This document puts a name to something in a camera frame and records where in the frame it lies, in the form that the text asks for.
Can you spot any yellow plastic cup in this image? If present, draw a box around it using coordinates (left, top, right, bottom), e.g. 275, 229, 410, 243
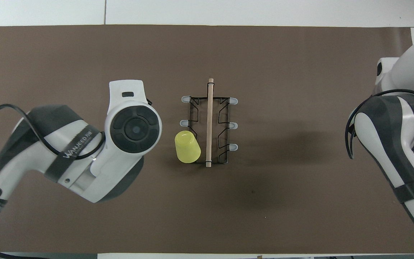
174, 130, 202, 164

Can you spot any brown table mat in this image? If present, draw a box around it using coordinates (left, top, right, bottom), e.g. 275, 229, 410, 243
0, 24, 414, 254

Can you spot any black wire cup rack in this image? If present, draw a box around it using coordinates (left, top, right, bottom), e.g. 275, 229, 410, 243
179, 78, 239, 168

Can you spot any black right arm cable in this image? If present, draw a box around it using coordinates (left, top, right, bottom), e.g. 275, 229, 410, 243
345, 88, 414, 160

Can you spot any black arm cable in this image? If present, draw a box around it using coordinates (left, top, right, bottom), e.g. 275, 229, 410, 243
0, 104, 106, 161
345, 88, 414, 160

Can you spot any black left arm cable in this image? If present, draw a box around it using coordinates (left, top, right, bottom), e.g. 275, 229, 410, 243
0, 104, 106, 161

